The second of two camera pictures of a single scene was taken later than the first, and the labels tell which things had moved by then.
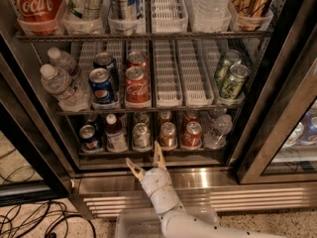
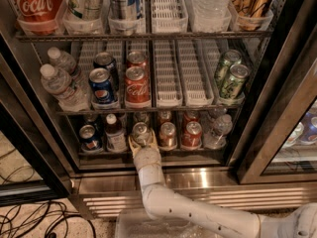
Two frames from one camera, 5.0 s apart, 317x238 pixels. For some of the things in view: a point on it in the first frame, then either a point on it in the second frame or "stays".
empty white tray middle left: x=168 y=89 stays
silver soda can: x=141 y=138 stays
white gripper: x=155 y=180 to x=147 y=158
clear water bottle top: x=210 y=6 stays
